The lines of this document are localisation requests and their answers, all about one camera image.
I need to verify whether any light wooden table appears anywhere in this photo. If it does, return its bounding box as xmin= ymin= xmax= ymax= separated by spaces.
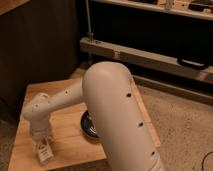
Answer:
xmin=8 ymin=79 xmax=161 ymax=171

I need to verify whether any wooden beam rail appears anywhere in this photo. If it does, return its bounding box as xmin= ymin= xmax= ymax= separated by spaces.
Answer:
xmin=80 ymin=37 xmax=213 ymax=84

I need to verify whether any clear plastic bottle white cap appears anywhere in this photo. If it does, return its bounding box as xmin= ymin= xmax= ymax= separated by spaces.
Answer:
xmin=37 ymin=142 xmax=53 ymax=164

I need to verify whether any background wooden shelf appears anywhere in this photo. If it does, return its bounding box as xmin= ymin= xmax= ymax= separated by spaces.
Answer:
xmin=93 ymin=0 xmax=213 ymax=21

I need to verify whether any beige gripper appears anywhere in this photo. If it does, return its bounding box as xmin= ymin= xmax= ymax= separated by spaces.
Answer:
xmin=31 ymin=130 xmax=55 ymax=154

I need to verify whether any black ceramic bowl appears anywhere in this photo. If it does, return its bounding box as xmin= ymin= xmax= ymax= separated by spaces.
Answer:
xmin=80 ymin=111 xmax=98 ymax=139

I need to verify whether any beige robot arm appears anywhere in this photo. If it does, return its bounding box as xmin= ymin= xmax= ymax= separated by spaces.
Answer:
xmin=22 ymin=62 xmax=166 ymax=171

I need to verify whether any metal vertical pole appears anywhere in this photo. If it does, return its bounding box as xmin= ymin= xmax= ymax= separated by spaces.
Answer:
xmin=85 ymin=0 xmax=94 ymax=42

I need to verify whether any black handle loop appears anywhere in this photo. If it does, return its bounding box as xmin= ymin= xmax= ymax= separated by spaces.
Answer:
xmin=177 ymin=58 xmax=209 ymax=70

